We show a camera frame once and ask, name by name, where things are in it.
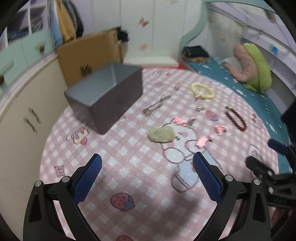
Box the pink bow earring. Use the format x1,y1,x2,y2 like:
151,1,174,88
215,125,227,136

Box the pink charm trinket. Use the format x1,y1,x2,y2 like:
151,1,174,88
196,135,215,149

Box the dark red bead bracelet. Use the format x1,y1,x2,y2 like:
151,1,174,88
224,105,247,132

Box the pink hair clip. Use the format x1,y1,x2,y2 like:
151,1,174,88
173,117,196,126

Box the pale green jade pendant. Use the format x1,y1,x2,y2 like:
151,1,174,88
147,126,175,143

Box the yellow bead bracelet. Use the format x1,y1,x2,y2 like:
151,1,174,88
190,82,215,100

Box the right hand holding gripper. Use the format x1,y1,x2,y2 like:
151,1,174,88
271,208,287,228

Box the pink and green pillow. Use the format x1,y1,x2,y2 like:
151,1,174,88
224,43,273,94

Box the pink checkered tablecloth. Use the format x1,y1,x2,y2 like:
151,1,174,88
38,67,280,241

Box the cream curved cabinet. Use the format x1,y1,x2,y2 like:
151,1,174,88
1,57,68,239

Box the dark folded clothes pile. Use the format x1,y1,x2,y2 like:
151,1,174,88
181,46,209,58

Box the grey metal tin box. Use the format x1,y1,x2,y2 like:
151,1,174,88
64,63,143,135

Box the red and white storage bench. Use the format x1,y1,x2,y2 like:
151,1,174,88
123,57,179,68

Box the mint drawer unit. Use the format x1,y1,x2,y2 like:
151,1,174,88
1,28,53,94

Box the tall brown cardboard box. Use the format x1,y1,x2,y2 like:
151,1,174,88
57,30,123,87

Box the hanging clothes row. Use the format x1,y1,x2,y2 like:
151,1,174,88
48,1,84,48

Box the lilac cubby shelf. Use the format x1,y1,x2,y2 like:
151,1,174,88
3,0,49,45

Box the mint bunk bed frame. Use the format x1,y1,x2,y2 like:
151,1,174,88
179,0,276,50

